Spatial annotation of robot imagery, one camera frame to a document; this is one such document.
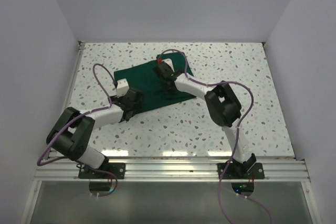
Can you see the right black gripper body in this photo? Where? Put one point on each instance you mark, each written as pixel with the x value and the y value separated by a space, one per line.
pixel 168 90

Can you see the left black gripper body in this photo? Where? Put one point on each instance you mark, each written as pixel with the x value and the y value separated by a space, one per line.
pixel 114 98

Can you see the green surgical cloth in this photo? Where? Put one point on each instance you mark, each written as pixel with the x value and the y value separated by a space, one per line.
pixel 144 78

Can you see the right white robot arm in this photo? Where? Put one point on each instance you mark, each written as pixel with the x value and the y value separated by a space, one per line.
pixel 223 106

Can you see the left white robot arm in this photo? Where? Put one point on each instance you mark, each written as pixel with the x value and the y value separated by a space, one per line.
pixel 71 134

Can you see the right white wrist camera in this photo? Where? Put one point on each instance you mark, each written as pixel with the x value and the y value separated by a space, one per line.
pixel 166 62

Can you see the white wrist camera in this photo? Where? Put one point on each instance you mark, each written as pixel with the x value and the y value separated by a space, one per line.
pixel 166 62
pixel 122 87

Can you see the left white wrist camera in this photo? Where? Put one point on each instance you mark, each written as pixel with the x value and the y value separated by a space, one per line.
pixel 122 87

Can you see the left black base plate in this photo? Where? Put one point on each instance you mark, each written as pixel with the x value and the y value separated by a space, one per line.
pixel 106 171

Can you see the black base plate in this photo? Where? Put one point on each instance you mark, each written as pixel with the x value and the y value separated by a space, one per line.
pixel 234 172
pixel 106 171

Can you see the aluminium left side rail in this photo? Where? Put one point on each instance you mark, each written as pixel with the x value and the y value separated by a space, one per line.
pixel 72 78

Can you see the aluminium rail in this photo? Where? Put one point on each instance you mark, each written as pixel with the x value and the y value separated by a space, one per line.
pixel 182 169
pixel 72 78

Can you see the aluminium front rail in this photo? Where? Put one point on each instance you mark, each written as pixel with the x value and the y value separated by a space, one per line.
pixel 182 169

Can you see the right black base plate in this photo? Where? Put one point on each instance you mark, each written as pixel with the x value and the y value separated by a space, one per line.
pixel 234 172

